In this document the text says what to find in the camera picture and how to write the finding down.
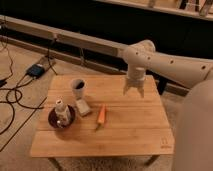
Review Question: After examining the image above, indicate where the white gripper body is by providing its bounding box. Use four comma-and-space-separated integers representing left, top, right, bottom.
125, 66, 145, 88

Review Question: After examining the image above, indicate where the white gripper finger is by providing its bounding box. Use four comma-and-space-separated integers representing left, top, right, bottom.
138, 86, 144, 98
123, 84, 130, 95

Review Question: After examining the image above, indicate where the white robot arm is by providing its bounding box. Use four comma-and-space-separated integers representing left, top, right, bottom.
121, 40, 213, 171

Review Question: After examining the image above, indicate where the orange carrot toy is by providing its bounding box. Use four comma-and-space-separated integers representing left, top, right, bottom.
96, 105, 106, 130

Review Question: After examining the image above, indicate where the white cup with dark liquid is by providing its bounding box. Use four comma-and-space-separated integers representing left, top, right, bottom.
71, 79, 85, 99

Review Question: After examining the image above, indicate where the small white box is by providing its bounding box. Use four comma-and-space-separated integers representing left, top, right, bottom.
76, 99, 91, 116

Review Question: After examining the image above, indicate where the wooden side table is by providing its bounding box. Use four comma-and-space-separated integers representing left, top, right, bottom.
30, 74, 176, 171

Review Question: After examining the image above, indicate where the small white bottle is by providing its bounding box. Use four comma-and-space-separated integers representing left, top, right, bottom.
55, 99, 71, 125

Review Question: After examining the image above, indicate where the dark round plate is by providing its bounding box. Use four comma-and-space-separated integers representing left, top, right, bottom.
48, 106, 76, 129

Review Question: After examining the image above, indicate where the black power adapter box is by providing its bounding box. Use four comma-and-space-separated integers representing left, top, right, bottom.
26, 64, 45, 79

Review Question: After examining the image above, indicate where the long wooden shelf rail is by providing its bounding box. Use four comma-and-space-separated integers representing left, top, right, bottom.
0, 15, 127, 58

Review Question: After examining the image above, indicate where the black floor cable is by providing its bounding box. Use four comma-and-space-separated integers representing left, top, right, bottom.
0, 39, 58, 153

